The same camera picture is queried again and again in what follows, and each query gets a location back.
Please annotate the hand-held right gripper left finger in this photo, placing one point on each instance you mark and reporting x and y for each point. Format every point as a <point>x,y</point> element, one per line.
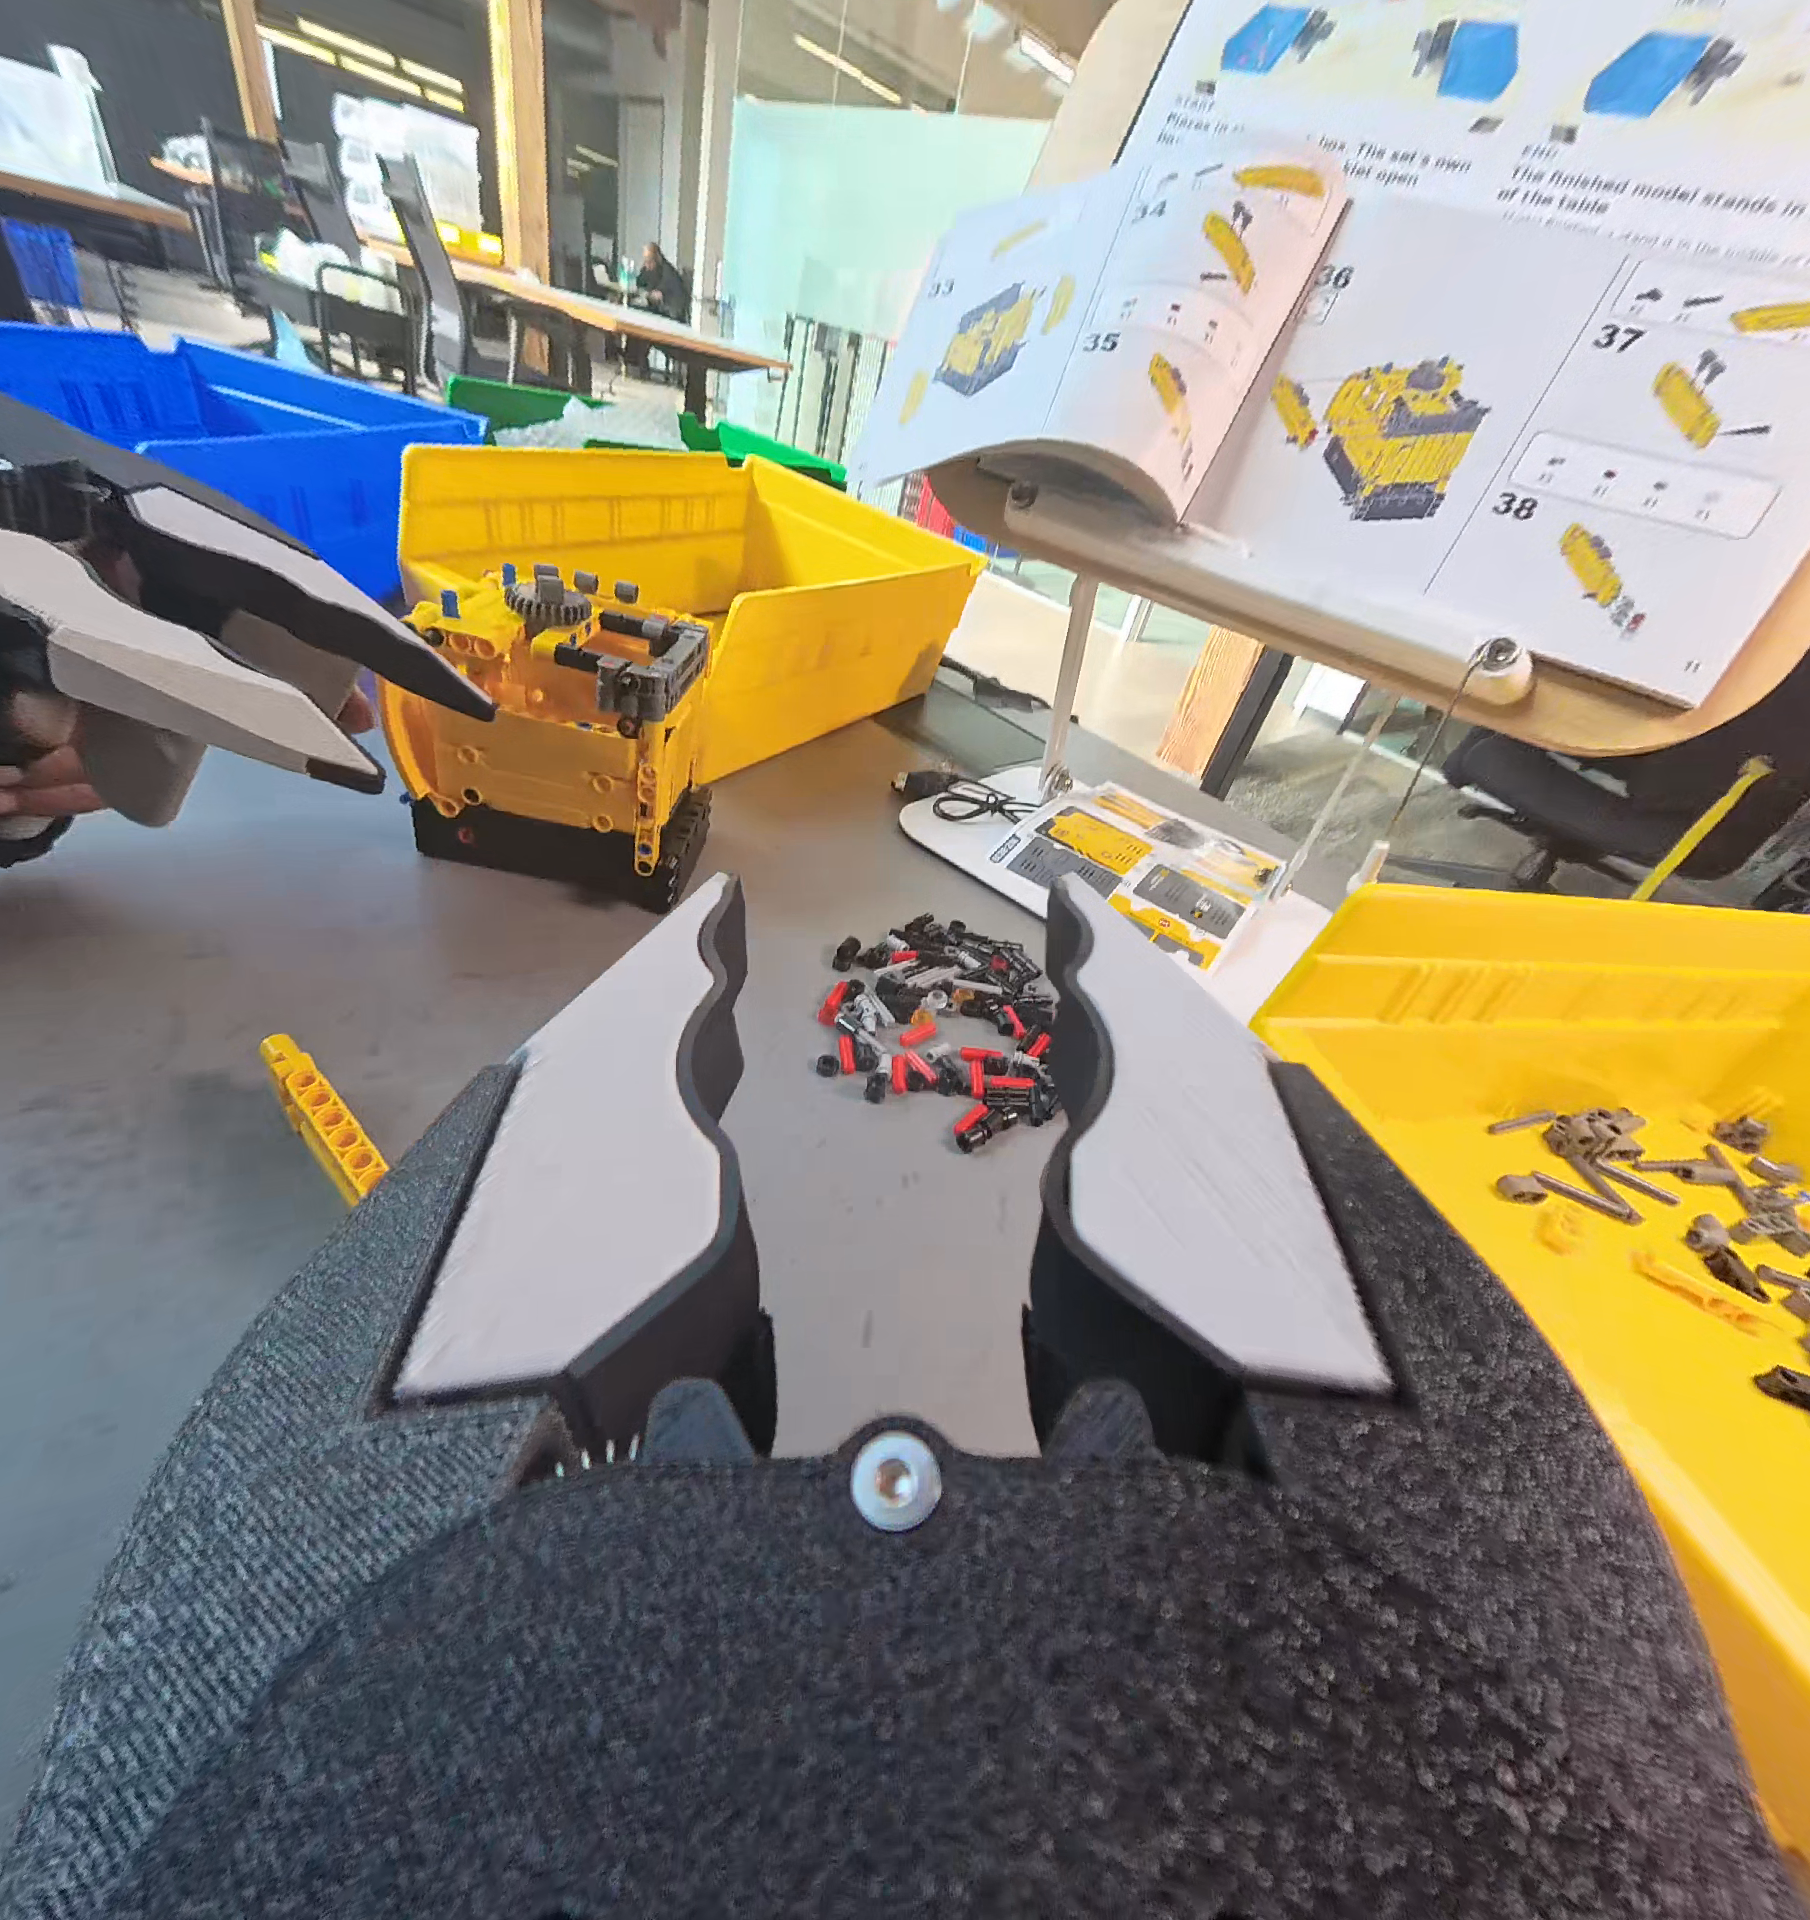
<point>576,1215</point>

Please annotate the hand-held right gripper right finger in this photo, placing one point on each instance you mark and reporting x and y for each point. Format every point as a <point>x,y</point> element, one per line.
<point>1220,1199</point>

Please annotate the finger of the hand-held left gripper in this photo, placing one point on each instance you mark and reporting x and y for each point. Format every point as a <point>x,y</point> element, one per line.
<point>170,681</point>
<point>244,543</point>

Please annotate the yellow lego beam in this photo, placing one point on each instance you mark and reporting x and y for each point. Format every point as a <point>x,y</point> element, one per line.
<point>329,1123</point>

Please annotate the pile of small lego pins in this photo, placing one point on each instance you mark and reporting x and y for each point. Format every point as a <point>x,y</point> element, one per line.
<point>936,1034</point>

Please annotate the yellow lego robot model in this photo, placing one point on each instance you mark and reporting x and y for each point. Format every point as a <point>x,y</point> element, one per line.
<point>545,750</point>

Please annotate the pile of grey lego parts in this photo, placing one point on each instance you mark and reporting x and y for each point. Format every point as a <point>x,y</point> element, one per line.
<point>1747,1245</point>

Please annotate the lego instruction manual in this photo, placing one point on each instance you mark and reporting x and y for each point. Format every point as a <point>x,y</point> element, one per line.
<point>1521,494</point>

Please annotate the person's left hand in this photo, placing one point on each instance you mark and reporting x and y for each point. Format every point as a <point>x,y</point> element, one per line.
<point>20,766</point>

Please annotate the blue plastic bin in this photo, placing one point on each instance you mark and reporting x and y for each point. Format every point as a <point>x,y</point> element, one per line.
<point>335,450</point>
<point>37,368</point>

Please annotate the blue slatted crate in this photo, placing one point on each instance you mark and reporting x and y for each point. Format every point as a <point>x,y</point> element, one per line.
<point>39,270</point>

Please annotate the green plastic bin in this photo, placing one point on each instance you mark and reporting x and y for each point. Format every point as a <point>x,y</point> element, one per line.
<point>770,450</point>
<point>523,404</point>

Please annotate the sticker sheet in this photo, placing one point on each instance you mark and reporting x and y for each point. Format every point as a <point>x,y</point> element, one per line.
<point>1145,877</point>

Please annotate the black office chair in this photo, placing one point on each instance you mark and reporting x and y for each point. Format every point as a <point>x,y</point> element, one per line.
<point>419,254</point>
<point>1596,794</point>

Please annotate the yellow plastic bin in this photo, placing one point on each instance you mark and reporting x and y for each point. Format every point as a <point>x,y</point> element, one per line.
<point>1521,1425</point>
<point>831,630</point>

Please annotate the long wooden table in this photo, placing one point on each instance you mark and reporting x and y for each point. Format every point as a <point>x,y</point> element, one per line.
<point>621,324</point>

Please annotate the printed paper sheet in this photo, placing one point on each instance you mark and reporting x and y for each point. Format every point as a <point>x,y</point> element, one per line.
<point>1596,165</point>

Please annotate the wooden post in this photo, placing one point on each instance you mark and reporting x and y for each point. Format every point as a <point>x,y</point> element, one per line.
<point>1207,704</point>

